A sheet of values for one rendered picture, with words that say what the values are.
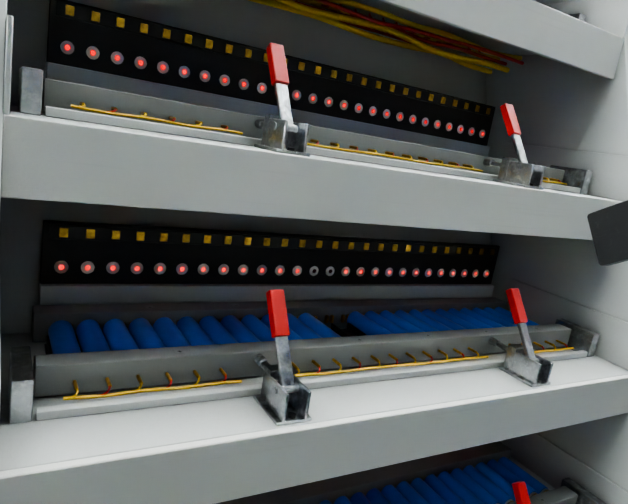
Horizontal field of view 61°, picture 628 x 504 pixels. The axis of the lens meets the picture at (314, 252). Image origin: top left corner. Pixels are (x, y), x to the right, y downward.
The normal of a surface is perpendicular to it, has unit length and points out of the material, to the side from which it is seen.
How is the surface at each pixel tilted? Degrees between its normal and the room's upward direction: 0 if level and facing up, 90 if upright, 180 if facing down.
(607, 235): 90
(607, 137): 90
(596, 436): 90
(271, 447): 109
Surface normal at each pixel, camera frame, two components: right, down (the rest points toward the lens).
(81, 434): 0.16, -0.97
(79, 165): 0.49, 0.26
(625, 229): -0.86, -0.04
